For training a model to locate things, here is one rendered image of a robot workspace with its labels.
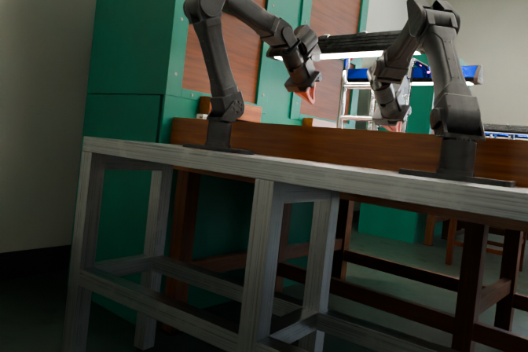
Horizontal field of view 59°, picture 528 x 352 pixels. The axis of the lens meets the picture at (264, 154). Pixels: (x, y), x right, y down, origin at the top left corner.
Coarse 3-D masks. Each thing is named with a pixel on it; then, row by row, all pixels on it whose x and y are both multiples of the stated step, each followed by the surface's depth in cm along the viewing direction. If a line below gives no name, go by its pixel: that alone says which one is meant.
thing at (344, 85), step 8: (360, 32) 156; (344, 64) 178; (344, 72) 178; (344, 80) 178; (344, 88) 178; (352, 88) 176; (360, 88) 174; (368, 88) 172; (344, 96) 178; (344, 104) 179; (376, 104) 169; (360, 120) 174; (368, 120) 171; (376, 128) 169
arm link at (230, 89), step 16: (192, 0) 115; (192, 16) 118; (208, 16) 115; (208, 32) 116; (208, 48) 117; (224, 48) 119; (208, 64) 119; (224, 64) 120; (224, 80) 120; (224, 96) 120; (240, 96) 123; (224, 112) 121; (240, 112) 123
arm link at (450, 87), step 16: (432, 16) 101; (448, 16) 102; (432, 32) 100; (448, 32) 100; (432, 48) 99; (448, 48) 97; (432, 64) 99; (448, 64) 95; (432, 80) 98; (448, 80) 92; (464, 80) 93; (448, 96) 89; (464, 96) 90; (448, 112) 87; (464, 112) 88; (480, 112) 88; (448, 128) 88; (464, 128) 88
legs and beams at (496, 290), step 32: (192, 192) 164; (192, 224) 166; (288, 224) 210; (480, 224) 153; (224, 256) 182; (288, 256) 214; (352, 256) 248; (480, 256) 153; (512, 256) 198; (352, 288) 183; (448, 288) 215; (480, 288) 156; (512, 288) 197; (416, 320) 166; (448, 320) 159; (512, 320) 201
